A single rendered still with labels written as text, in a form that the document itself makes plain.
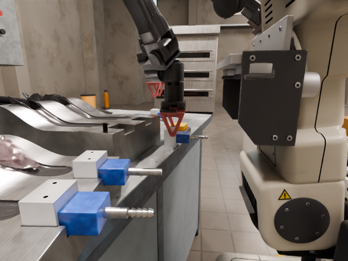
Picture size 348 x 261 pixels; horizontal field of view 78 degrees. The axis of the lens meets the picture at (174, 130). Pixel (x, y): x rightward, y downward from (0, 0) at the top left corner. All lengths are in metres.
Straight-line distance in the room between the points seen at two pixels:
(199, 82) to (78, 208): 5.72
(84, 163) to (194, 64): 5.65
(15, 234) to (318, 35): 0.51
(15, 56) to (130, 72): 7.78
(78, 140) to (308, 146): 0.47
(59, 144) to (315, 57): 0.56
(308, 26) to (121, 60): 8.83
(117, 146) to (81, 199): 0.23
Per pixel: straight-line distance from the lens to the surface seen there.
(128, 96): 9.09
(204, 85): 5.91
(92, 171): 0.34
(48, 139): 0.58
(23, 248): 0.25
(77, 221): 0.26
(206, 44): 5.97
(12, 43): 1.40
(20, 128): 0.65
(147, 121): 0.64
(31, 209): 0.27
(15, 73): 5.02
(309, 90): 0.43
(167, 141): 0.64
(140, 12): 0.56
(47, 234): 0.26
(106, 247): 0.49
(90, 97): 6.06
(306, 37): 0.48
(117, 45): 9.27
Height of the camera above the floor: 1.00
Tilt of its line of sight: 13 degrees down
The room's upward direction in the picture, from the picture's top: straight up
